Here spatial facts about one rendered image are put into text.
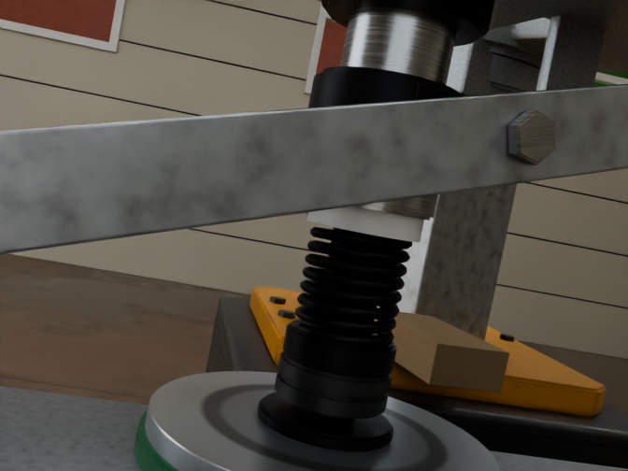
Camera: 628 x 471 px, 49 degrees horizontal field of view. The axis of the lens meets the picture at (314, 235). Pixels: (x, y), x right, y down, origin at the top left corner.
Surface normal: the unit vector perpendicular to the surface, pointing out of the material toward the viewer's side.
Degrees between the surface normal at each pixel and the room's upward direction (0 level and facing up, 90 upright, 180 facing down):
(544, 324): 90
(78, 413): 0
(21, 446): 0
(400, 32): 90
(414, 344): 90
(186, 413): 0
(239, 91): 90
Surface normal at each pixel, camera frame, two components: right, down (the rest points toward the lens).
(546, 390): 0.17, 0.08
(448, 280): 0.63, 0.16
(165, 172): 0.40, 0.12
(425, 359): -0.93, -0.16
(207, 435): 0.18, -0.98
